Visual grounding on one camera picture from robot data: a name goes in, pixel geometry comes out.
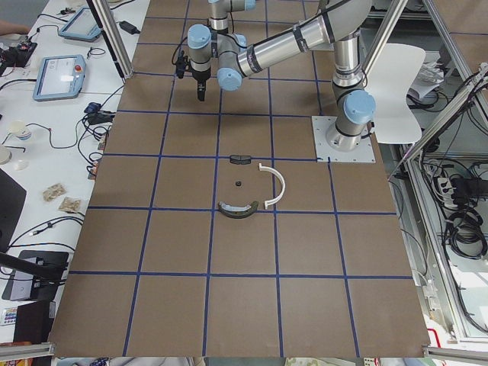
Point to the white plastic chair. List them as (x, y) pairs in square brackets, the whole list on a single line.
[(389, 81)]

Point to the white paper cup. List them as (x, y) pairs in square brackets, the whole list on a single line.
[(20, 130)]

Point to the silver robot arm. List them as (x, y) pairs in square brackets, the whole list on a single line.
[(214, 41), (336, 23)]

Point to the blue teach pendant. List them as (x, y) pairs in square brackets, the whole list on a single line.
[(60, 77), (81, 26)]

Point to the black monitor stand base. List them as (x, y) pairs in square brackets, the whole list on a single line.
[(36, 275)]

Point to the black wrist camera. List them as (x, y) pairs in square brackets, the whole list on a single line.
[(181, 66)]

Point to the small parts bag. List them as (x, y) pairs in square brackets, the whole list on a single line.
[(70, 205), (53, 192)]

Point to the blue teach pendant near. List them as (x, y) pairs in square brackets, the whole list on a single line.
[(60, 77)]

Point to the aluminium frame post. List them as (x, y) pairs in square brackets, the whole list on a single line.
[(108, 26)]

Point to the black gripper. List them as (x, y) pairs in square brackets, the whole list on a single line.
[(200, 76)]

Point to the olive brake shoe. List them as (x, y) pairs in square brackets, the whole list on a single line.
[(237, 212)]

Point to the black power adapter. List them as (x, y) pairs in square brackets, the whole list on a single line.
[(128, 27)]

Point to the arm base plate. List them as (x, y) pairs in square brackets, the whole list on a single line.
[(331, 146)]

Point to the blue teach pendant far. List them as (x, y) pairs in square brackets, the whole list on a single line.
[(81, 26)]

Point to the black brake pad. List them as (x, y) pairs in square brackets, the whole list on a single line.
[(240, 159)]

